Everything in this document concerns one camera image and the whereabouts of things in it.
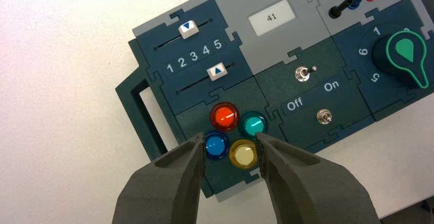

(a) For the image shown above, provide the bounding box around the short metal toggle switch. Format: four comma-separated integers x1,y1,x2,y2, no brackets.
316,108,333,125

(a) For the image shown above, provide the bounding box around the red round push button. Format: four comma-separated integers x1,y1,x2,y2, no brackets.
209,102,241,132

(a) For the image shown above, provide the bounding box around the blue round push button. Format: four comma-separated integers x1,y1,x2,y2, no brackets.
204,130,231,160

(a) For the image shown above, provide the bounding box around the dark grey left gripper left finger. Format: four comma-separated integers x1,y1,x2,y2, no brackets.
112,131,206,224

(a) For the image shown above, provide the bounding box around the white slider knob down arrow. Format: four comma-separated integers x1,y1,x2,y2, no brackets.
178,20,200,40

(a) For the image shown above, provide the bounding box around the white slider knob up arrow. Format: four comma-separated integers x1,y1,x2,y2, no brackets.
206,62,227,81

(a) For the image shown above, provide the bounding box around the black green rotary knob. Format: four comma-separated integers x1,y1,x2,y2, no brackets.
371,30,429,89

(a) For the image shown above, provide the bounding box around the yellow round push button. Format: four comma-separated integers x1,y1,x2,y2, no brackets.
229,139,259,171

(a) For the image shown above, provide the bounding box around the dark teal modular control board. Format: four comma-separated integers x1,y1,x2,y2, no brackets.
115,0,434,203

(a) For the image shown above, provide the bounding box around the long metal toggle switch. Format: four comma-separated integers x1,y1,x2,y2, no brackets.
294,65,319,82

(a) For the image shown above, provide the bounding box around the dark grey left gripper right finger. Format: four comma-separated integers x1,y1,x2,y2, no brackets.
255,132,382,224

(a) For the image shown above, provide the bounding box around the white number display screen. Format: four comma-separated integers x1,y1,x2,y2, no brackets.
248,0,297,37

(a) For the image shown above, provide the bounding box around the teal round push button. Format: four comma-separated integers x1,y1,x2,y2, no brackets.
238,110,269,140

